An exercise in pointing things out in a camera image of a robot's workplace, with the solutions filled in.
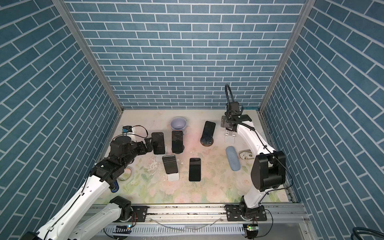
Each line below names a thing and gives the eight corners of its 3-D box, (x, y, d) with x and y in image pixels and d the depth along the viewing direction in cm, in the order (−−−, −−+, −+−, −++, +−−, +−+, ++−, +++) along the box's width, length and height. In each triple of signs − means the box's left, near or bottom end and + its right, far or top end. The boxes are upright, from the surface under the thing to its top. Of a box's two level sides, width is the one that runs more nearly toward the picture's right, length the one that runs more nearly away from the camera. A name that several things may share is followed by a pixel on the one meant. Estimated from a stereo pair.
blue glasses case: (232, 172, 90) (233, 170, 88) (224, 149, 100) (225, 147, 98) (242, 170, 91) (243, 168, 89) (233, 147, 101) (234, 145, 99)
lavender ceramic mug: (171, 133, 109) (169, 127, 103) (172, 123, 115) (171, 117, 109) (185, 133, 109) (184, 127, 103) (186, 123, 115) (185, 117, 109)
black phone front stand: (166, 175, 88) (161, 163, 76) (167, 167, 91) (162, 155, 79) (178, 174, 88) (175, 162, 76) (178, 166, 91) (175, 154, 79)
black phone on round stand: (201, 144, 102) (201, 134, 92) (205, 131, 109) (205, 120, 100) (210, 146, 101) (212, 136, 91) (214, 133, 108) (215, 122, 99)
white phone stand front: (167, 181, 87) (166, 179, 84) (168, 174, 89) (167, 173, 87) (178, 181, 87) (178, 179, 84) (179, 174, 89) (178, 173, 87)
